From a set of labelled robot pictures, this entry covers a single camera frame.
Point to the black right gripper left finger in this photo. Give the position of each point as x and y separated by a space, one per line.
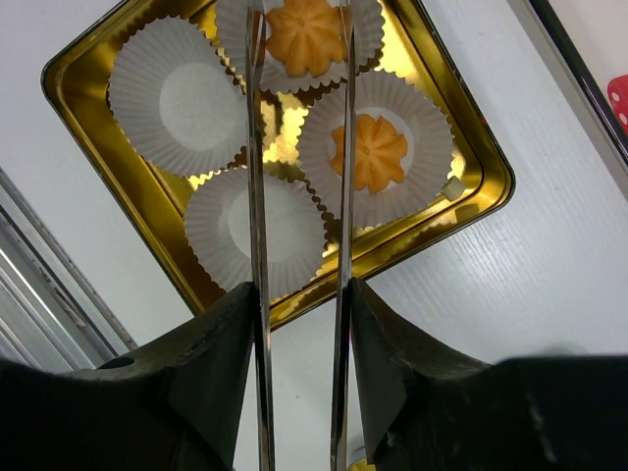
172 404

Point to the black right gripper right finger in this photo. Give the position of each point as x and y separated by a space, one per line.
427 406

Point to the orange cookie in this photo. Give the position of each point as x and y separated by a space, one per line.
306 37
379 150

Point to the metal tongs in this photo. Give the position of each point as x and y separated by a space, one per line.
255 36

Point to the white paper cup front-left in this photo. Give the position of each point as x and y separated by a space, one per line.
216 224

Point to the white paper cup front-right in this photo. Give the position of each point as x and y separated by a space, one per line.
426 164

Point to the white paper cup back-left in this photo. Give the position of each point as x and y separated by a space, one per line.
174 101

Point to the white paper cup back-right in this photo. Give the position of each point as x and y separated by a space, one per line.
368 22

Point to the strawberry print tray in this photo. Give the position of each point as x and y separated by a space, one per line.
584 80

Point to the aluminium table edge rail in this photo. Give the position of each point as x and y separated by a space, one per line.
51 316

